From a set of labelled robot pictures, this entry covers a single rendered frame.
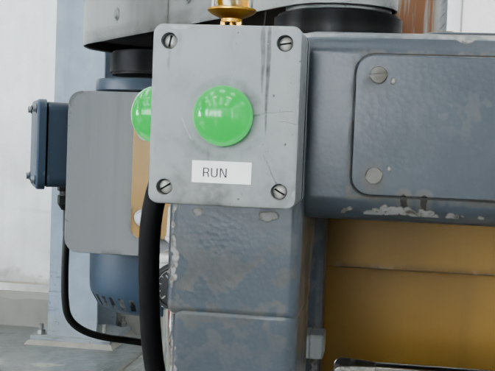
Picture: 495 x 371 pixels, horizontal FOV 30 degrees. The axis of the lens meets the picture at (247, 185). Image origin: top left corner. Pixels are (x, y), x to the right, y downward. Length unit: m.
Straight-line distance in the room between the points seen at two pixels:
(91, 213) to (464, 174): 0.51
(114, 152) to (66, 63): 4.64
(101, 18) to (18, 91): 5.19
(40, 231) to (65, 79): 1.10
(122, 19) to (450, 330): 0.42
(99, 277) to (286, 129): 0.56
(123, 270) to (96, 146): 0.13
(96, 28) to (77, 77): 4.56
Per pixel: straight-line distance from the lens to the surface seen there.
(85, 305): 5.59
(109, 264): 0.98
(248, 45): 0.46
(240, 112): 0.45
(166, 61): 0.47
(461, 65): 0.51
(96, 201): 0.93
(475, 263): 0.75
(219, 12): 0.54
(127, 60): 0.98
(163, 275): 0.72
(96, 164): 0.93
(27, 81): 6.12
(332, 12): 0.62
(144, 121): 0.48
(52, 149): 0.95
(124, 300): 0.97
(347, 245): 0.75
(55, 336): 5.65
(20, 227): 6.16
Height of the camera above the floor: 1.28
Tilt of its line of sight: 3 degrees down
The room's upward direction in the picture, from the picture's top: 2 degrees clockwise
